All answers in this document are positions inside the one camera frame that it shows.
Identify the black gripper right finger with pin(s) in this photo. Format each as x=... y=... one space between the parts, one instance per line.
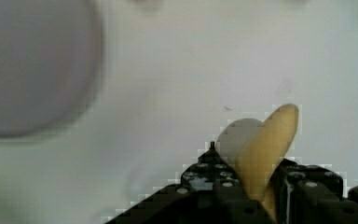
x=311 y=194

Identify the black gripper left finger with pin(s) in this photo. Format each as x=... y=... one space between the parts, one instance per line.
x=209 y=192

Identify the yellow plush banana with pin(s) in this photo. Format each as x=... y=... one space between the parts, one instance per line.
x=255 y=148

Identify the lilac round plate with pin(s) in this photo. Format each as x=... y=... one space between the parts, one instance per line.
x=50 y=51

